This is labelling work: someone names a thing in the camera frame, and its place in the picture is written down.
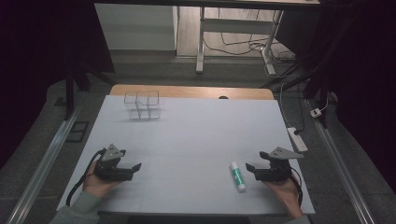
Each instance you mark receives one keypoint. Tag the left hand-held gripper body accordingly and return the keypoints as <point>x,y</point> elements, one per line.
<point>112,171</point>

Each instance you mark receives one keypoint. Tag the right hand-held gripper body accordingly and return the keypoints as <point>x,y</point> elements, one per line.
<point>275,174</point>

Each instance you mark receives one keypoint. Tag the white and green glue stick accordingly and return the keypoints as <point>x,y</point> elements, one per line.
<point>237,177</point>

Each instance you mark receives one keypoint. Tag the clear acrylic organiser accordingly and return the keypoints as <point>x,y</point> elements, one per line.
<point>143,105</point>

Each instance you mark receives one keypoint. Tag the person's left hand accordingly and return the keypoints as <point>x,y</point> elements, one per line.
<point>95,185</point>

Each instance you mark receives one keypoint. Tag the person's right hand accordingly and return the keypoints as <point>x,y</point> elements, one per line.
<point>289,194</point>

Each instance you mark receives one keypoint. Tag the white power strip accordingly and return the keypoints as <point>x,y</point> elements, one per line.
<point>297,139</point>

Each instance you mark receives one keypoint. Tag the dark floor socket cover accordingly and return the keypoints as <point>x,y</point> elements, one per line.
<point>77,131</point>

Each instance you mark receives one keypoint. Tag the white table mat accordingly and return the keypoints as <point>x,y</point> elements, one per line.
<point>193,140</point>

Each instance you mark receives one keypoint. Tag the small white adapter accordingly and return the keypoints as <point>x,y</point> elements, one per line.
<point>315,113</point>

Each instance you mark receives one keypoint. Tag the black stand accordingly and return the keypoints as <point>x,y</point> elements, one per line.
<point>70,93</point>
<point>311,84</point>

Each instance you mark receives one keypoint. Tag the wooden table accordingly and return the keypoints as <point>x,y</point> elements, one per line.
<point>186,91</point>

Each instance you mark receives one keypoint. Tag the dark curtain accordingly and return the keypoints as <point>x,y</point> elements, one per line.
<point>37,62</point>
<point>361,77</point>

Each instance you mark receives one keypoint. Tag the white cabinet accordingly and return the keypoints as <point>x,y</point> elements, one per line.
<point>137,28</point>

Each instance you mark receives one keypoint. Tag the white-legged desk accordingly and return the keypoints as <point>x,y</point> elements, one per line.
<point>236,25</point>

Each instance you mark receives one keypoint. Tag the aluminium rail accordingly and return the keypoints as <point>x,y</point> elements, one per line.
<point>40,171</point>
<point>342,168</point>

